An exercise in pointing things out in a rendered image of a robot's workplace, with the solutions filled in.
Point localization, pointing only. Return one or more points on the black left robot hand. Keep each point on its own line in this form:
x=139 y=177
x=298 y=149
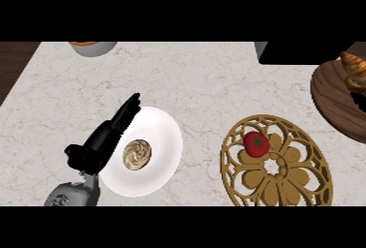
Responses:
x=102 y=142

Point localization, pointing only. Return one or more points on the golden openwork round placemat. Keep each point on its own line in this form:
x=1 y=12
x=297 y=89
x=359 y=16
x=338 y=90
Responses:
x=285 y=180

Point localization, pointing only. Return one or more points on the golden brown croissant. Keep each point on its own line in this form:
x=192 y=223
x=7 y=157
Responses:
x=356 y=71

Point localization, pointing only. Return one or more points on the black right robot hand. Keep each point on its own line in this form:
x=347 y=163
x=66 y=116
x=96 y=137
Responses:
x=360 y=101

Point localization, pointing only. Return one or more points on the cream swirl cupcake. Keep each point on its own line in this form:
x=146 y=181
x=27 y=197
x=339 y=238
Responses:
x=137 y=154

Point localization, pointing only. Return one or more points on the orange food in grey bowl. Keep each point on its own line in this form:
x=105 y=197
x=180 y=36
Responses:
x=83 y=43

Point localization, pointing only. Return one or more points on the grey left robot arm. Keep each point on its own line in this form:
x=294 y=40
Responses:
x=71 y=193

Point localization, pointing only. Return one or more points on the red tomato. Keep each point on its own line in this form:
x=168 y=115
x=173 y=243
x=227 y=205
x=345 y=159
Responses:
x=255 y=144

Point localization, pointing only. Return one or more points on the black box appliance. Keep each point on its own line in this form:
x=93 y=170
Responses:
x=304 y=53

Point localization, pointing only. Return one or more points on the white round plate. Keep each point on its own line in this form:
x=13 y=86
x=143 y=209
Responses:
x=155 y=145

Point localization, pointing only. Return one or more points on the grey appliance side panel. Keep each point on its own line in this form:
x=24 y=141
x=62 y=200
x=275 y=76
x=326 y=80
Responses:
x=260 y=49

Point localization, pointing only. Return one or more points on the grey bowl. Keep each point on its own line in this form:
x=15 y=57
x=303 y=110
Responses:
x=94 y=50

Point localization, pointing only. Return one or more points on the brown wooden round bowl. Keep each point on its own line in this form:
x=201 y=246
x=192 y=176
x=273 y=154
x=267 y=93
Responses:
x=334 y=97

